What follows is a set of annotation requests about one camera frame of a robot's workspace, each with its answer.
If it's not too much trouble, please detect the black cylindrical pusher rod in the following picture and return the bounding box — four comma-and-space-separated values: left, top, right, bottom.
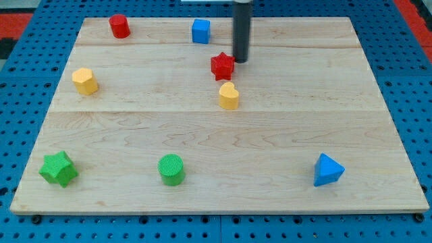
232, 0, 252, 63

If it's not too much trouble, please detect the wooden board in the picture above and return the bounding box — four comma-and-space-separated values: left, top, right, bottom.
10, 17, 429, 215

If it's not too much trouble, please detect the green cylinder block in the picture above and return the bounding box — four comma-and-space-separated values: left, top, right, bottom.
157, 154, 186, 186

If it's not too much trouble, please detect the yellow heart block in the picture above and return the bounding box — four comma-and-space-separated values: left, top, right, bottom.
219, 82, 240, 110

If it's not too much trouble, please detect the yellow hexagon block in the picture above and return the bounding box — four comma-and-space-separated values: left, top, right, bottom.
72, 67, 99, 95

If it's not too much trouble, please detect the red star block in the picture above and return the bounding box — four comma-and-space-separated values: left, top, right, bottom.
211, 52, 235, 81

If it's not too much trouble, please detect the red cylinder block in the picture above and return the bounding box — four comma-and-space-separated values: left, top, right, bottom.
109, 14, 130, 38

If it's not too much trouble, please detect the blue triangle block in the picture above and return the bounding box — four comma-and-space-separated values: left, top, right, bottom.
313, 153, 345, 187

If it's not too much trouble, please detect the green star block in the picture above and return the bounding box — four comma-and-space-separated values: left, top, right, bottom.
38, 151, 79, 188

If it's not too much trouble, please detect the blue cube block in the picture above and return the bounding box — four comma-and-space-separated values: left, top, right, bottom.
192, 19, 211, 44

